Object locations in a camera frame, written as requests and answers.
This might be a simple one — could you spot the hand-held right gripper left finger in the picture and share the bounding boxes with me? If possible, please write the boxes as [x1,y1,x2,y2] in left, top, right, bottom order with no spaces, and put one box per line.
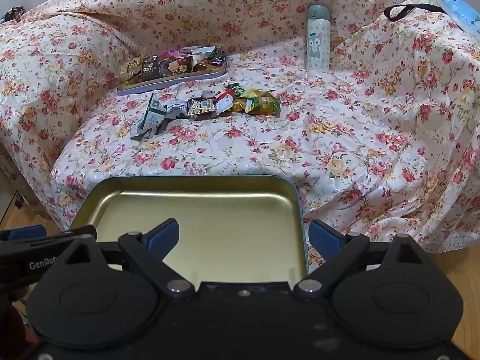
[62,217,196,295]

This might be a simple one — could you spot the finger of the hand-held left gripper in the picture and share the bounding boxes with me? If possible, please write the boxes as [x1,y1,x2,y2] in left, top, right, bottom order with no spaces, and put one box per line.
[0,226,98,251]
[0,224,46,241]

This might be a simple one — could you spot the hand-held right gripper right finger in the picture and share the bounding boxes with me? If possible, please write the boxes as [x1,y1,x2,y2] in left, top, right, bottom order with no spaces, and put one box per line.
[294,219,422,295]

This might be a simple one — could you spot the gold-lined tin tray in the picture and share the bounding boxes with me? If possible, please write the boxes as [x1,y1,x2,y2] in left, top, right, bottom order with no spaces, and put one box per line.
[69,175,310,284]

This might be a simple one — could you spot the white green snack packet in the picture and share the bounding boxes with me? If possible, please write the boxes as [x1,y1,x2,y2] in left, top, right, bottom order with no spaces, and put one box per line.
[130,92,167,141]

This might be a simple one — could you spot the grey white snack packet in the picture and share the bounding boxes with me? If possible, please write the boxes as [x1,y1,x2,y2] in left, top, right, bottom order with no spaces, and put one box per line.
[157,92,192,134]

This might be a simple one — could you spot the yellow snack packet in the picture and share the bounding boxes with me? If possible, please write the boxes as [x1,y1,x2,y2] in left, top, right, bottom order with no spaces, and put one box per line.
[251,90,282,115]

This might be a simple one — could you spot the person's left forearm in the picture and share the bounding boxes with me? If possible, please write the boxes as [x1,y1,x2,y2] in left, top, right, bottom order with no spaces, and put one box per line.
[0,292,38,349]

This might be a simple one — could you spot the floral sofa cover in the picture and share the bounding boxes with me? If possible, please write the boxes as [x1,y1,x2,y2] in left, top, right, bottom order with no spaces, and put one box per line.
[0,0,480,254]

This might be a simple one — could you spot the black gold cracker packet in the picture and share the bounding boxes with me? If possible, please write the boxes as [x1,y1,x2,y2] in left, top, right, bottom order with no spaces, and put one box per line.
[187,95,218,119]

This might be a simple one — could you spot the red white snack packet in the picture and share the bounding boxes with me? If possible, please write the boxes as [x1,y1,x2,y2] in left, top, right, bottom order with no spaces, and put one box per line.
[214,90,235,113]

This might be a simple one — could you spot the lilac tin tray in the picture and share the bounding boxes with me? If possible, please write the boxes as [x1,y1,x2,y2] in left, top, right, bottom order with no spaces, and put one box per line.
[117,47,228,96]

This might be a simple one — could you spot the gold foil candy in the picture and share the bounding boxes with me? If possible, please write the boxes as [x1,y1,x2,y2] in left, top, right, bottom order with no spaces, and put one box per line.
[229,89,263,114]

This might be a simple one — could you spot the pile of assorted snack packets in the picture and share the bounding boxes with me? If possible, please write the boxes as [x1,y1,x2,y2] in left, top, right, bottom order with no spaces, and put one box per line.
[120,46,227,83]

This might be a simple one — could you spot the pale cartoon print bottle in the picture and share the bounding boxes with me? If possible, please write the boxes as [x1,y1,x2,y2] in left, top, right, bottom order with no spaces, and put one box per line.
[307,4,331,71]

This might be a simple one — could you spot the small dark object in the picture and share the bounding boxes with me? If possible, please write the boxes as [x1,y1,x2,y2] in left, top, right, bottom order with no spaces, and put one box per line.
[0,5,25,23]

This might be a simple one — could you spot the light blue plastic item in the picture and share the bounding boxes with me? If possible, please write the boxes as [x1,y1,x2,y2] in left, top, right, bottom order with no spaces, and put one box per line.
[437,0,480,40]

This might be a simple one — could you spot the black strap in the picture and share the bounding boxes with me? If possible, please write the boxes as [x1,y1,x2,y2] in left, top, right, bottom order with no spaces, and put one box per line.
[383,4,445,22]

